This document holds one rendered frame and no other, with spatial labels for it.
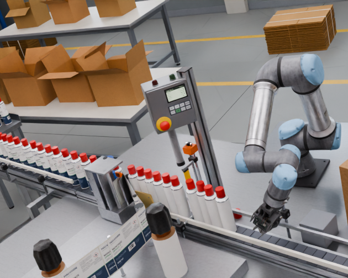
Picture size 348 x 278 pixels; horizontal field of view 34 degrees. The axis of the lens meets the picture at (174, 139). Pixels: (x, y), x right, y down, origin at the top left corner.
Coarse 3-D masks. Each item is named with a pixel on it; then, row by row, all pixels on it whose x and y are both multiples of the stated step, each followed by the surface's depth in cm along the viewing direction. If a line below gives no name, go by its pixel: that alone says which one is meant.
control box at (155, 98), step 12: (144, 84) 221; (168, 84) 216; (144, 96) 221; (156, 96) 216; (156, 108) 218; (192, 108) 221; (156, 120) 220; (168, 120) 221; (180, 120) 222; (192, 120) 223
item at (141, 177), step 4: (136, 168) 246; (140, 168) 245; (140, 172) 245; (140, 176) 246; (144, 176) 246; (140, 180) 246; (140, 184) 247; (144, 184) 247; (140, 188) 249; (144, 188) 248; (144, 192) 249
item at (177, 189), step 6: (174, 180) 230; (174, 186) 232; (180, 186) 232; (174, 192) 232; (180, 192) 232; (174, 198) 235; (180, 198) 233; (186, 198) 236; (180, 204) 235; (186, 204) 236; (180, 210) 236; (186, 210) 236; (186, 216) 237
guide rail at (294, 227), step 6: (234, 210) 222; (240, 210) 221; (246, 216) 219; (282, 222) 208; (294, 228) 204; (300, 228) 202; (306, 228) 201; (312, 234) 200; (318, 234) 198; (324, 234) 196; (336, 240) 193; (342, 240) 191
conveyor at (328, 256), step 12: (84, 192) 282; (204, 228) 231; (240, 228) 225; (240, 240) 218; (264, 240) 214; (276, 240) 213; (288, 240) 211; (276, 252) 207; (300, 252) 204; (312, 252) 202; (324, 252) 200; (312, 264) 197
